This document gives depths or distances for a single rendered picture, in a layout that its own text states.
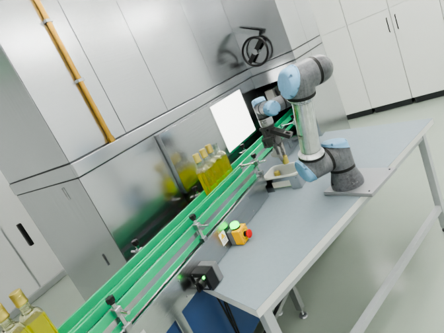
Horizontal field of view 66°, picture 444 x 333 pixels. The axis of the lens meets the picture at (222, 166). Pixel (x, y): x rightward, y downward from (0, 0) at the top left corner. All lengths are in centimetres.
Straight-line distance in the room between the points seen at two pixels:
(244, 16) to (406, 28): 293
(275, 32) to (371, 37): 280
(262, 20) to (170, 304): 193
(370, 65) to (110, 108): 416
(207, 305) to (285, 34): 179
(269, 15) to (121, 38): 111
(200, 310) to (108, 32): 131
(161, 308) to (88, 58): 108
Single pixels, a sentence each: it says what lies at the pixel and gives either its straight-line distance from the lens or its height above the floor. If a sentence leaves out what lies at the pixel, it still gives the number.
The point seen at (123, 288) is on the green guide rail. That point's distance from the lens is 131.
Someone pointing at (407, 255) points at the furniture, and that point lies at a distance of 214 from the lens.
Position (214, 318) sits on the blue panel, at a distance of 155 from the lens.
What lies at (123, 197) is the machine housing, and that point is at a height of 116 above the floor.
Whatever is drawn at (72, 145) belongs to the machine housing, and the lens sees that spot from 149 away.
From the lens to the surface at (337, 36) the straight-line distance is 525.
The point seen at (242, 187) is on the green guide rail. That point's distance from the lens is 174.
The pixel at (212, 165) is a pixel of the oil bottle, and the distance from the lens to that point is 174.
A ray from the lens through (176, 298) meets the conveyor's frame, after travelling 135.
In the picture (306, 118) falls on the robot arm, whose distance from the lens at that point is 142.
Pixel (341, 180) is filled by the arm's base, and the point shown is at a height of 82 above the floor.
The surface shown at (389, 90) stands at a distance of 530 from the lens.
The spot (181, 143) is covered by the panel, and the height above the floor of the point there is 122.
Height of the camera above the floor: 150
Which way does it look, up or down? 15 degrees down
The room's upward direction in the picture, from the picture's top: 24 degrees counter-clockwise
